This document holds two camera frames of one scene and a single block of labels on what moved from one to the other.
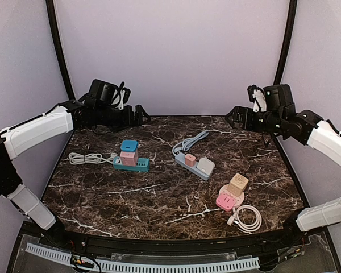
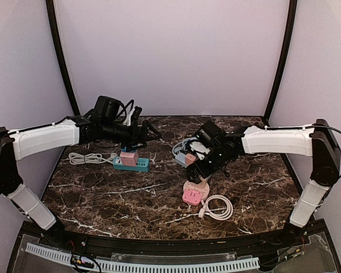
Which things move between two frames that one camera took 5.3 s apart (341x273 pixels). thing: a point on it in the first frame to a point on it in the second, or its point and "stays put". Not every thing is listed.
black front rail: [248, 243] stays put
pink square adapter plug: [225, 202] to [191, 197]
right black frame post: [291, 21] stays put
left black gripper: [128, 120] to [134, 139]
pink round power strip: [239, 200] to [199, 187]
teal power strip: [142, 165] stays put
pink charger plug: [190, 160] stays put
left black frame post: [60, 46] stays put
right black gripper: [238, 110] to [205, 172]
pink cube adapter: [129, 158] stays put
